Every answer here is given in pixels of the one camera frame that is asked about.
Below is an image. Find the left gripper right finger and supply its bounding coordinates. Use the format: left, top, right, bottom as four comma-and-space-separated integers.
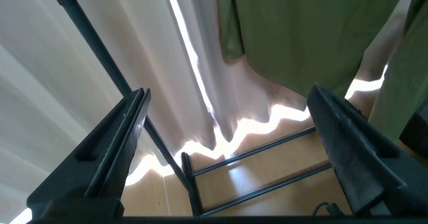
306, 85, 428, 217

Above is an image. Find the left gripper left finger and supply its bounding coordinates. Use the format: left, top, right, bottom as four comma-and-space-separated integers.
25, 87, 152, 221

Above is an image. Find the beige curtain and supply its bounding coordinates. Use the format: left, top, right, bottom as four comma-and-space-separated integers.
0, 0, 419, 224

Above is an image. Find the black cable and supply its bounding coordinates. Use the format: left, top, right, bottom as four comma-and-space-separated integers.
312, 201, 344, 217

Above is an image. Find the black clothes rack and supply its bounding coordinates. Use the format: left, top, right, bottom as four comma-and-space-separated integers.
45, 0, 335, 217

